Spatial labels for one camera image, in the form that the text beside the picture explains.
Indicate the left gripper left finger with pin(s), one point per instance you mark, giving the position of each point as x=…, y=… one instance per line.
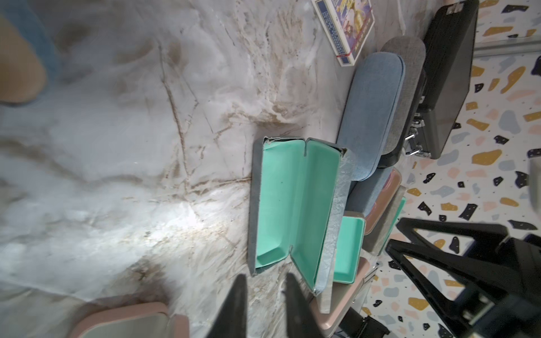
x=231, y=320

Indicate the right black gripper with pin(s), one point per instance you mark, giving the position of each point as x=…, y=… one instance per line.
x=503, y=287

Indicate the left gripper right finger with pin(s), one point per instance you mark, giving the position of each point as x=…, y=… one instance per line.
x=300, y=320

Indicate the grey case mint lining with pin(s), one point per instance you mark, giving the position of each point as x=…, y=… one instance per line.
x=298, y=194

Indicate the blue case brown lining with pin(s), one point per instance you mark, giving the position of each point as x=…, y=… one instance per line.
x=369, y=111

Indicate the mint glasses case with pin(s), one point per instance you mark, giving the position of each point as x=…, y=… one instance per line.
x=349, y=247

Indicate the case with purple glasses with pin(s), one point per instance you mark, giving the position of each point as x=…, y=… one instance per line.
x=371, y=197

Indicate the pink open glasses case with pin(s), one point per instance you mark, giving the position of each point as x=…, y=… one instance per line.
x=344, y=297

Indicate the pink closed glasses case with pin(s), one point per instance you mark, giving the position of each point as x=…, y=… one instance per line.
x=140, y=320

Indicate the black briefcase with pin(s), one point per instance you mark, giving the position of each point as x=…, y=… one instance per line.
x=449, y=46

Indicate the playing card box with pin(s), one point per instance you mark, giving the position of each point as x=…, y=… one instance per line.
x=347, y=24

